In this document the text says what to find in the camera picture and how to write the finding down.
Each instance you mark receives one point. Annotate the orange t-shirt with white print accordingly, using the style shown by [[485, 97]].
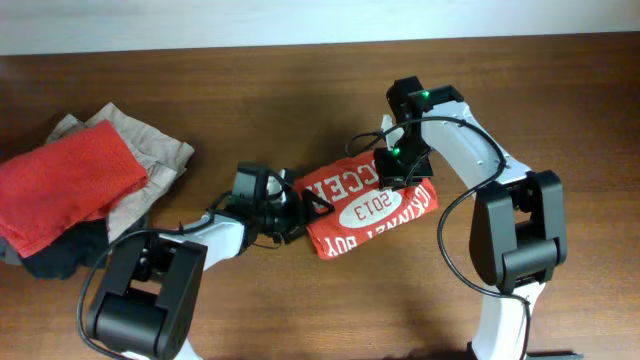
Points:
[[362, 209]]

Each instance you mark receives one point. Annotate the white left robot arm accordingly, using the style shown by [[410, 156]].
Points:
[[144, 305]]

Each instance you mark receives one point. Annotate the folded red shirt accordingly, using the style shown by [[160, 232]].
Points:
[[78, 178]]

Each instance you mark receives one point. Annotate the folded beige garment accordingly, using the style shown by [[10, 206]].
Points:
[[162, 156]]

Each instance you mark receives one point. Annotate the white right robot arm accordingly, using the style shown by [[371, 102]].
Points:
[[518, 229]]

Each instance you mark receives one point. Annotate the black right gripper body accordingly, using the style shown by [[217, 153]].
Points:
[[405, 173]]

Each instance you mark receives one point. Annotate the folded black garment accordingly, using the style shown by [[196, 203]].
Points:
[[80, 245]]

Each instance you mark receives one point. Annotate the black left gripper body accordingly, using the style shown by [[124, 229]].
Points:
[[296, 216]]

